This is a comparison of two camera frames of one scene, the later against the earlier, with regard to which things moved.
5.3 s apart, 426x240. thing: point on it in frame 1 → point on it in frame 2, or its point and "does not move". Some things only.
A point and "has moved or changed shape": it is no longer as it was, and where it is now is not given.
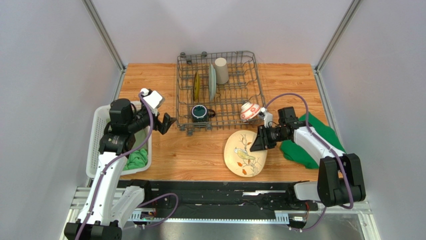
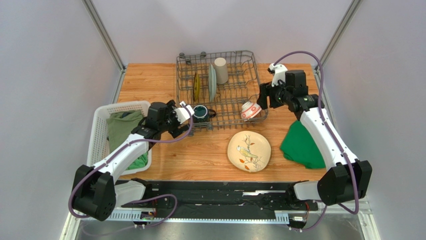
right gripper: (264, 137) → (264, 96)
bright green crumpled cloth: (137, 159) does not move
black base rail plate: (222, 198) does not move
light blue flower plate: (212, 83) does not move
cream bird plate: (238, 157) has moved or changed shape
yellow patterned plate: (196, 86) does not move
